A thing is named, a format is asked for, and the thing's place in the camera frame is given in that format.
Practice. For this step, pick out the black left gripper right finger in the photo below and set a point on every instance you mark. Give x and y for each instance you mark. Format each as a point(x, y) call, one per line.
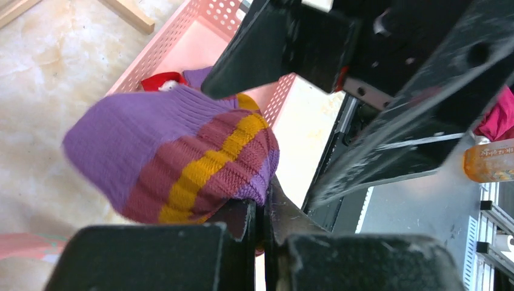
point(301, 255)

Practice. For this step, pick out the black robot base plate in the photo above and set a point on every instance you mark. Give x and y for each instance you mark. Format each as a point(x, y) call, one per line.
point(347, 214)

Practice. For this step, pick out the pink plastic basket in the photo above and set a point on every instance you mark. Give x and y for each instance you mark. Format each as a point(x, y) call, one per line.
point(194, 37)

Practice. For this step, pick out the orange drink bottle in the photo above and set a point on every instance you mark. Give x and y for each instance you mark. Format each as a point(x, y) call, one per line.
point(492, 162)

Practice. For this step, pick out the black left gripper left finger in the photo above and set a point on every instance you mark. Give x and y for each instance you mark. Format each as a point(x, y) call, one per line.
point(216, 255)

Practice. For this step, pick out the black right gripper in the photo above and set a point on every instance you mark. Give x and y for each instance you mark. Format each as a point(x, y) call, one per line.
point(440, 94)

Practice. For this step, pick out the wooden drying rack frame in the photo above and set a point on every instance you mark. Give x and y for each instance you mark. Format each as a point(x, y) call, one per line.
point(127, 10)

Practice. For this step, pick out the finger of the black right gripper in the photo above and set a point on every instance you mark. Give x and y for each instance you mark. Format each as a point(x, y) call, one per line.
point(277, 38)

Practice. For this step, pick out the magenta cloth outside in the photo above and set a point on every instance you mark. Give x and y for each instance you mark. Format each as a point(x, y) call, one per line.
point(497, 124)

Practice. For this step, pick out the purple striped sock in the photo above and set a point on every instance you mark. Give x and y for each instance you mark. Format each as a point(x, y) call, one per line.
point(195, 79)
point(176, 156)

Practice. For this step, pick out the red santa sock front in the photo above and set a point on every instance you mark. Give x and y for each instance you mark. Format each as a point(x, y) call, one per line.
point(162, 82)

